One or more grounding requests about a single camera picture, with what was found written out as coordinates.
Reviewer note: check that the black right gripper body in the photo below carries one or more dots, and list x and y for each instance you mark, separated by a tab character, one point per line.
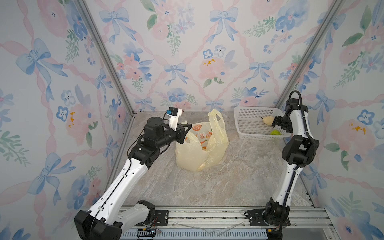
283	123

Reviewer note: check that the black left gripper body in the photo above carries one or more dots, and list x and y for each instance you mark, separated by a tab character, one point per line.
177	136

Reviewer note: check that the green pear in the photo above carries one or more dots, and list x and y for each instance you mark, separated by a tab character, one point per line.
275	133

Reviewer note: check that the pale yellow pear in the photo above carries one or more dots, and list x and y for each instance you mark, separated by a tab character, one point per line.
268	120

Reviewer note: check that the yellow plastic bag orange print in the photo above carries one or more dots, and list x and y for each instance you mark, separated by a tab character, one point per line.
205	144

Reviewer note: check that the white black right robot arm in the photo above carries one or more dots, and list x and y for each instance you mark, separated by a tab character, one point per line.
298	153

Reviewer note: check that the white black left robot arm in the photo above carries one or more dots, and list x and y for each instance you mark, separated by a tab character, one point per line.
105	220

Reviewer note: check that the white perforated plastic basket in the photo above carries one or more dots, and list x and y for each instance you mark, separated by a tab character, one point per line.
250	126

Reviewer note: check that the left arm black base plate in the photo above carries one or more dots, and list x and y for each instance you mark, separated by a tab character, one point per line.
156	218

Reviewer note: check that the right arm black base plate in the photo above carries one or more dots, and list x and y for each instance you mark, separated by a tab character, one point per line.
259	218

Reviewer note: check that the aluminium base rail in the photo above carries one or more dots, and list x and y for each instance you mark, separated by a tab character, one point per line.
203	223

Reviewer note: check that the right aluminium corner post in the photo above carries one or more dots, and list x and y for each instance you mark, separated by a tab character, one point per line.
320	33

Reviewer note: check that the aluminium corner post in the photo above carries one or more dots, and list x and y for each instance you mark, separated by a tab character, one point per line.
320	33
95	34

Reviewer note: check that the left aluminium corner post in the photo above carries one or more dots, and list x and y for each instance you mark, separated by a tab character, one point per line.
95	34

